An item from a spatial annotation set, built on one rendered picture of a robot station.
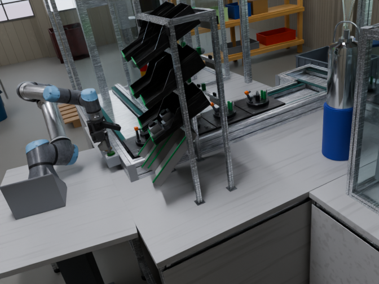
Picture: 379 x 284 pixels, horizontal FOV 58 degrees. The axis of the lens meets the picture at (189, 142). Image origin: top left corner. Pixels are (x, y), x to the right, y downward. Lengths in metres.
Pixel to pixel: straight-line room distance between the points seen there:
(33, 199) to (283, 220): 1.16
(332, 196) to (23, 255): 1.32
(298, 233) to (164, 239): 0.65
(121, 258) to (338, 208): 1.66
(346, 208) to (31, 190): 1.39
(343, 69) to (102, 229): 1.25
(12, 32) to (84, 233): 9.13
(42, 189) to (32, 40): 8.81
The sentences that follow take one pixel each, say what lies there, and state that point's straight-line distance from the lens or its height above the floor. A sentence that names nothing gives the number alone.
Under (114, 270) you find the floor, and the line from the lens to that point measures 2.62.
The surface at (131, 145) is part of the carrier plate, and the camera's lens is 1.94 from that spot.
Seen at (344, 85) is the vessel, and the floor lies 1.25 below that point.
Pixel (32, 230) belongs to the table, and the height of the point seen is 0.86.
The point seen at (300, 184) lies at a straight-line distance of 1.66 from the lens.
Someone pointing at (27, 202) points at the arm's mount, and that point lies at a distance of 1.82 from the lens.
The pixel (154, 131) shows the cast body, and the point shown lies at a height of 1.24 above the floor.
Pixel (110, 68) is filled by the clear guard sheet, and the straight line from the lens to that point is 3.15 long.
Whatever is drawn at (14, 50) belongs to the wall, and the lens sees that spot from 10.54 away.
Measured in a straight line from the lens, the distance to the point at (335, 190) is 1.63.
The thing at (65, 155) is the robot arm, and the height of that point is 1.01.
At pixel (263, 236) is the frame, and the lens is 1.59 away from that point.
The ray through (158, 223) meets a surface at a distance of 1.52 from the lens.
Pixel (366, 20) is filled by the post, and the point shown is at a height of 1.44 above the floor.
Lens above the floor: 1.84
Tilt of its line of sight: 28 degrees down
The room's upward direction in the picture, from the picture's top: 9 degrees counter-clockwise
